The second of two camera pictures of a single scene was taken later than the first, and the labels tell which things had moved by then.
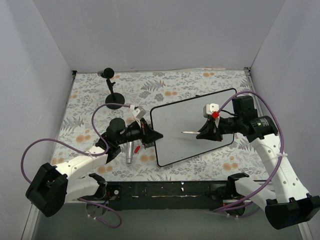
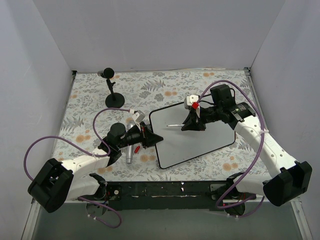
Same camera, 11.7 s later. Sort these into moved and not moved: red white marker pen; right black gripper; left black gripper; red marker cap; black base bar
Moved: red white marker pen; right black gripper
Not moved: red marker cap; left black gripper; black base bar
